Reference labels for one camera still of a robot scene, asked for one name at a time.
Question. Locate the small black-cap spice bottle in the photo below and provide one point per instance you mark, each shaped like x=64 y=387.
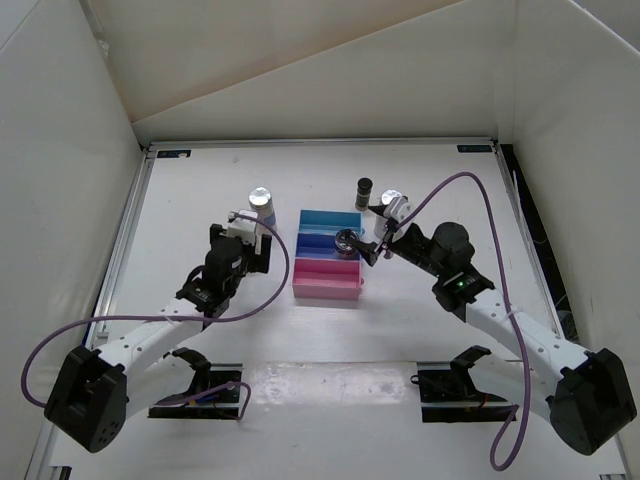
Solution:
x=363 y=193

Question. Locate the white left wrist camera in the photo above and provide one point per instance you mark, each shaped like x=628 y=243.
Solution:
x=242 y=225

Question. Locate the dark blue tray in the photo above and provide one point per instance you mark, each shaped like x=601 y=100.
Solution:
x=320 y=246

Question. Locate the dark table label right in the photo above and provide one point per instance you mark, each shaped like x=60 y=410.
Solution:
x=474 y=148

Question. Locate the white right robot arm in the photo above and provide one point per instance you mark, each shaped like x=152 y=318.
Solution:
x=585 y=396

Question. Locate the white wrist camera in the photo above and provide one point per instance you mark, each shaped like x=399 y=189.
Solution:
x=242 y=225
x=398 y=209

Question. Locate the light blue tray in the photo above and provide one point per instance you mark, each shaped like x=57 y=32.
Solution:
x=324 y=222

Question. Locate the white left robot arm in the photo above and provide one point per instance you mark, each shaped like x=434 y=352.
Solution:
x=97 y=390

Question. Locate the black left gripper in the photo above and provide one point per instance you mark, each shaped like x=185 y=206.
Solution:
x=260 y=260

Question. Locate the silver-lid salt bottle left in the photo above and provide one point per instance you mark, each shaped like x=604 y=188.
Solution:
x=261 y=201

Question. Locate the silver-lid salt bottle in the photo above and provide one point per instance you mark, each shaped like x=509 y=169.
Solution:
x=261 y=201
x=385 y=199

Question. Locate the dark table label left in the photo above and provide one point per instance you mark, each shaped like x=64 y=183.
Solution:
x=173 y=154

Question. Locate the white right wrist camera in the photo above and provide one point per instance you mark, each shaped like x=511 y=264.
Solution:
x=398 y=209

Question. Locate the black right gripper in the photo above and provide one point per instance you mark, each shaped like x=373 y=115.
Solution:
x=370 y=251

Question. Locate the pink tray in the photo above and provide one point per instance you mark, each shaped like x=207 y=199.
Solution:
x=328 y=279

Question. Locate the dark table label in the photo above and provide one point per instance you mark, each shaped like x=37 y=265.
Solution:
x=173 y=154
x=474 y=148

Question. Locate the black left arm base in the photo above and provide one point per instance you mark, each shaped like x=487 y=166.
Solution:
x=212 y=394

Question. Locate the silver-lid salt bottle right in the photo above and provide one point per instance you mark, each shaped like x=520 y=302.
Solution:
x=385 y=199

